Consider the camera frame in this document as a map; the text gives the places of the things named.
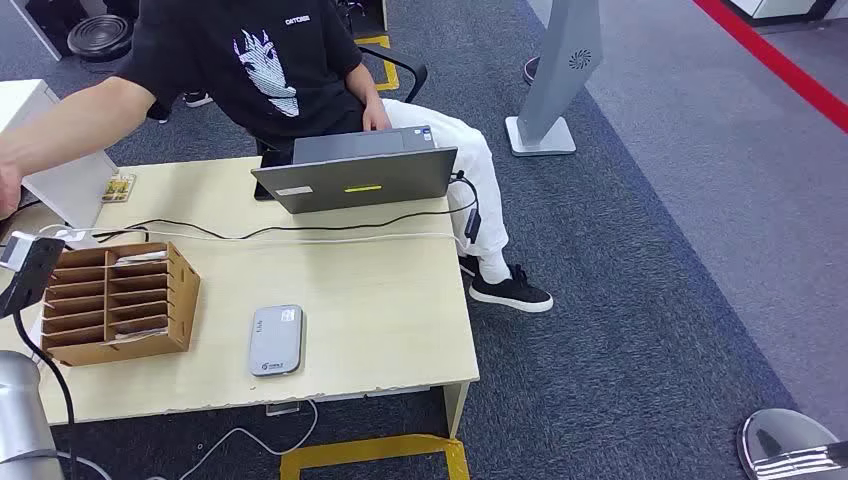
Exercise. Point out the person's right hand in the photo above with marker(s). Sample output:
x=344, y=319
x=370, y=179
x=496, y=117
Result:
x=8, y=189

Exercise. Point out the person's left hand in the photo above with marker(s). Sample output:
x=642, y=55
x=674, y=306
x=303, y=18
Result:
x=376, y=118

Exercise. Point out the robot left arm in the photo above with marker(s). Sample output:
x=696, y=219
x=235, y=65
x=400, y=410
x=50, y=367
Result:
x=23, y=417

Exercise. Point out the person's right forearm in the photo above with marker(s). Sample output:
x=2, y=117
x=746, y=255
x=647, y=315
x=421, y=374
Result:
x=66, y=129

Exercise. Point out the person's left forearm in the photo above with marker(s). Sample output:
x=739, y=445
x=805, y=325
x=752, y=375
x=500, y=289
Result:
x=363, y=86

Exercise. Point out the yellow patterned card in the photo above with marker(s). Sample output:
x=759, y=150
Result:
x=119, y=188

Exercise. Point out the person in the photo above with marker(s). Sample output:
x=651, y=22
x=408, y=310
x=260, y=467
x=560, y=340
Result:
x=265, y=99

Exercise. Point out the white key card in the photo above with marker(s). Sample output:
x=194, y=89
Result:
x=142, y=256
x=139, y=334

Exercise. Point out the grey card reader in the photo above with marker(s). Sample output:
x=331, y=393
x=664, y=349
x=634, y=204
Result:
x=276, y=341

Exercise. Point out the yellow floor tape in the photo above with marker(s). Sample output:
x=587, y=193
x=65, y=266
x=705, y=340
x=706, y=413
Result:
x=371, y=450
x=391, y=66

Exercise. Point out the white raised counter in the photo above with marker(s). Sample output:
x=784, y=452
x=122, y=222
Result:
x=66, y=185

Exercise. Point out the black office chair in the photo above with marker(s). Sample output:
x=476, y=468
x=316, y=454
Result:
x=411, y=69

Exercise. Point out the grey laptop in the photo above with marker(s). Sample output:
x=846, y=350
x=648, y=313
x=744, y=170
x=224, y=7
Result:
x=358, y=182

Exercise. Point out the white power adapter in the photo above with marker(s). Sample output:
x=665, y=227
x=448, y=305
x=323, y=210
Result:
x=71, y=235

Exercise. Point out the black phone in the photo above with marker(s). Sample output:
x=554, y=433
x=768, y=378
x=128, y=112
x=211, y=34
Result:
x=273, y=158

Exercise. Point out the dark round floor base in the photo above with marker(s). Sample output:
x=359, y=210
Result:
x=530, y=69

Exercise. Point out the black shoe white sole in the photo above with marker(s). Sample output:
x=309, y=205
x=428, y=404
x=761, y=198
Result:
x=468, y=265
x=510, y=295

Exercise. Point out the black round ribbed disc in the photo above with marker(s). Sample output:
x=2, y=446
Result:
x=99, y=38

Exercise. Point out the light wood desk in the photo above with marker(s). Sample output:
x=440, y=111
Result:
x=371, y=298

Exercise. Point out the grey kiosk stand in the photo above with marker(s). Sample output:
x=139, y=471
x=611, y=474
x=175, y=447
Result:
x=560, y=66

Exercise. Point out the brown wooden slot organizer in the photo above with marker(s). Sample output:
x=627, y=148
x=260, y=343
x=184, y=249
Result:
x=182, y=298

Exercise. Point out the red floor tape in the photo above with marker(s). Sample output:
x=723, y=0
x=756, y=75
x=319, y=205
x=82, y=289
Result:
x=775, y=63

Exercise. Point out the white cabinet black base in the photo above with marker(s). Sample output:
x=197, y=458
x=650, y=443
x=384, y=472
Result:
x=782, y=6

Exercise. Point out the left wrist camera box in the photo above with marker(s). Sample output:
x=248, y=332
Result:
x=33, y=272

